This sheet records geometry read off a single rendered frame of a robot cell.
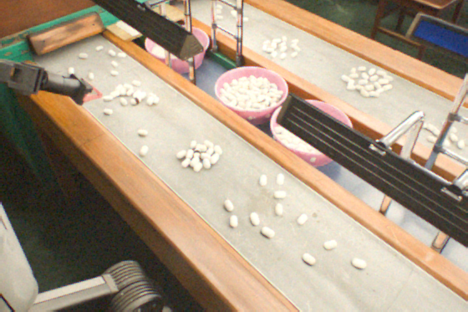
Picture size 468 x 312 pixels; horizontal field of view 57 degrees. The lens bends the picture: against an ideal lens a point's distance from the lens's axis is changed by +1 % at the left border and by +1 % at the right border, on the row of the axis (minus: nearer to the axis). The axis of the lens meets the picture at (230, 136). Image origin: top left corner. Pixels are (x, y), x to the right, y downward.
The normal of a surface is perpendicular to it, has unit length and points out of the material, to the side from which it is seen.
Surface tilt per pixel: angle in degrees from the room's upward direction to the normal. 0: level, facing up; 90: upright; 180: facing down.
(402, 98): 0
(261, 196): 0
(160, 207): 0
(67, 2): 90
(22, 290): 85
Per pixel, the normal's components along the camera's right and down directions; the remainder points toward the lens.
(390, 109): 0.00, -0.73
